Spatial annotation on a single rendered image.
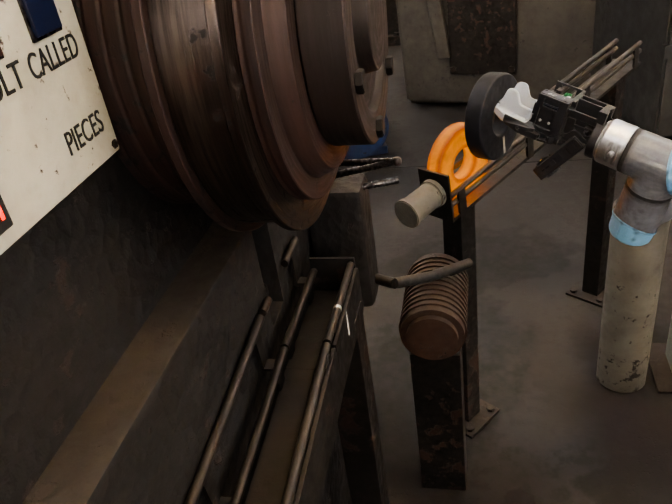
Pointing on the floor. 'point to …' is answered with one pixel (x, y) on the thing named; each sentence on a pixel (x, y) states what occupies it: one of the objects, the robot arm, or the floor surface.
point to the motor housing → (438, 370)
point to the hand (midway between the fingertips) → (494, 106)
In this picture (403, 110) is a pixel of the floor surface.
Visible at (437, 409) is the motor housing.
